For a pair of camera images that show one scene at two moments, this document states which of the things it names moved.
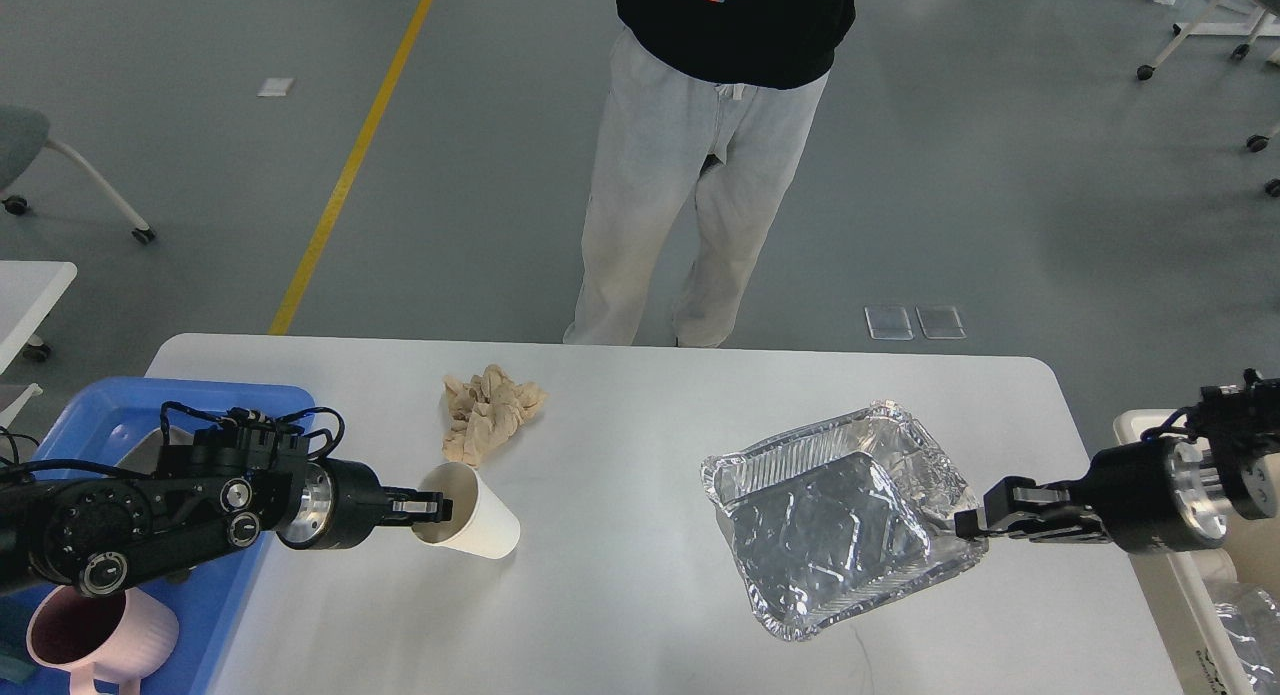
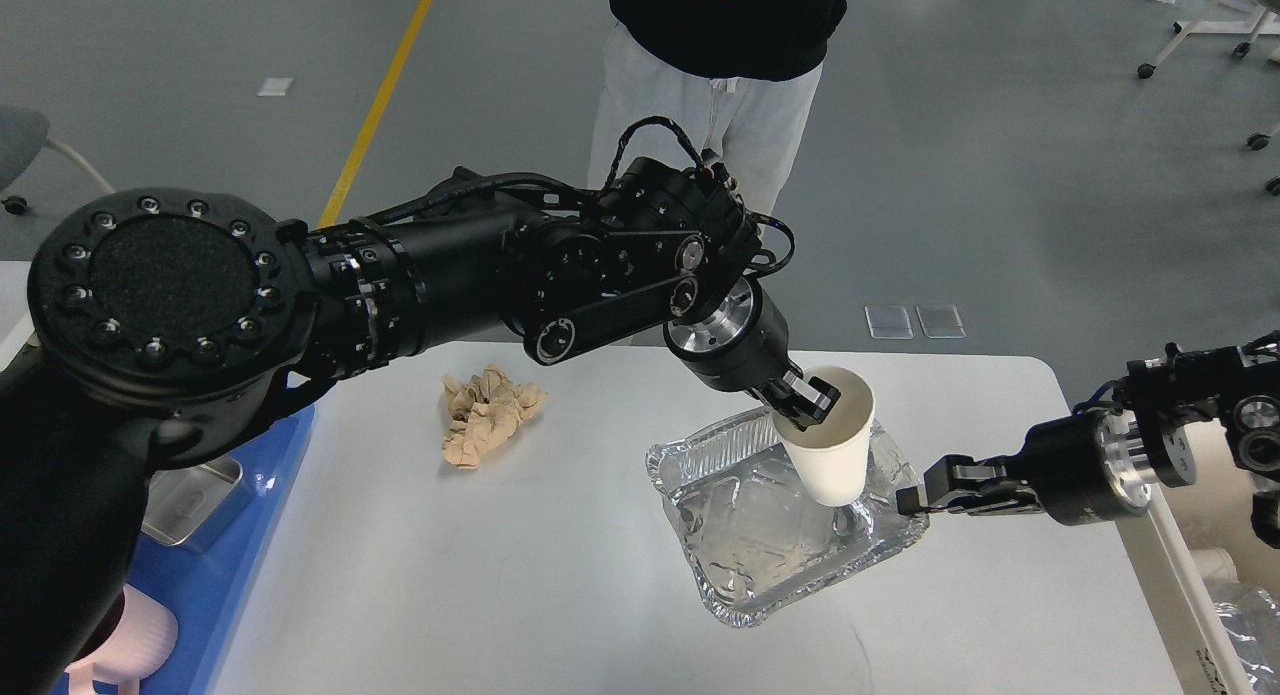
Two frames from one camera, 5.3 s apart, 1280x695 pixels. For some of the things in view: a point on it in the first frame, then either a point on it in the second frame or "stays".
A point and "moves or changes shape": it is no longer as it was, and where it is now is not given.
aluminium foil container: [831, 516] moves or changes shape
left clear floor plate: [889, 323] stays
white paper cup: [481, 522] to [831, 457]
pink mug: [122, 637] stays
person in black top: [727, 90] stays
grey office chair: [23, 137] stays
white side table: [28, 291] stays
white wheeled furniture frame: [1184, 30] stays
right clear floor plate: [940, 322] stays
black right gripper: [1152, 496] to [1088, 468]
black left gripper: [339, 504] to [741, 344]
